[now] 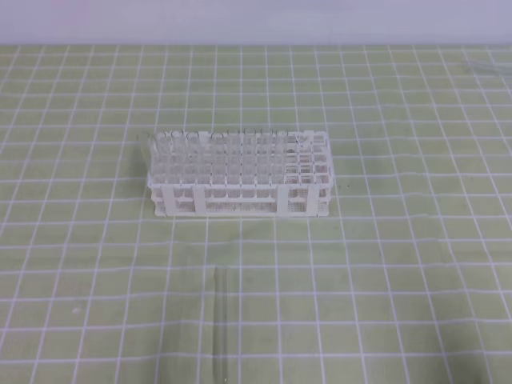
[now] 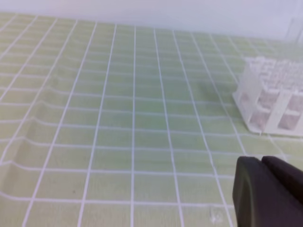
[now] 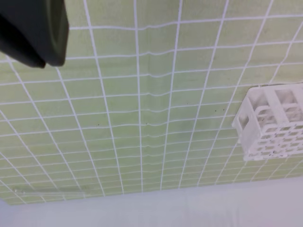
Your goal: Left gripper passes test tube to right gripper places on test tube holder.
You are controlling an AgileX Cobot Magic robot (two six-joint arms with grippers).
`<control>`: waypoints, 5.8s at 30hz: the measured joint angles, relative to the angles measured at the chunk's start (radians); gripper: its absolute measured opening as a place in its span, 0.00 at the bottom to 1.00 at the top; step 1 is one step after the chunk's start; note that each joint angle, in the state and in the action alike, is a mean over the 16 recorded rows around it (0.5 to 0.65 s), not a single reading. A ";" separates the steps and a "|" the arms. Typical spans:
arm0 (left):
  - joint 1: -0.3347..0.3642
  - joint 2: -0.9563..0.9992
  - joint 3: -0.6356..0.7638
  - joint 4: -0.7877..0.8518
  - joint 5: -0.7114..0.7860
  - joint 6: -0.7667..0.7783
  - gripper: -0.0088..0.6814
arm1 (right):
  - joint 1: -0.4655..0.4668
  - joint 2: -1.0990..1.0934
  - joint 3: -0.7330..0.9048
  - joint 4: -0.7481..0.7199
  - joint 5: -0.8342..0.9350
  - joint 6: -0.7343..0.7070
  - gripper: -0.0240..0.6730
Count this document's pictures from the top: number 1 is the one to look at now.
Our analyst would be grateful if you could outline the clear glass test tube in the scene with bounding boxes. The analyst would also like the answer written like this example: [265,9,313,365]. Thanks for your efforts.
[212,266,228,383]

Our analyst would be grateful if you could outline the white test tube rack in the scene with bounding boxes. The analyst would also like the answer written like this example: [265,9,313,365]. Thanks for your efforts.
[138,130,334,218]

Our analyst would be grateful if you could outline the green grid tablecloth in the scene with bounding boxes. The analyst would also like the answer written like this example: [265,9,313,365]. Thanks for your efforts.
[1,46,511,383]

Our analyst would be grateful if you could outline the clear test tube at edge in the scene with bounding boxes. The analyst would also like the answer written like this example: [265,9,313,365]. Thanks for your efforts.
[464,61,512,77]

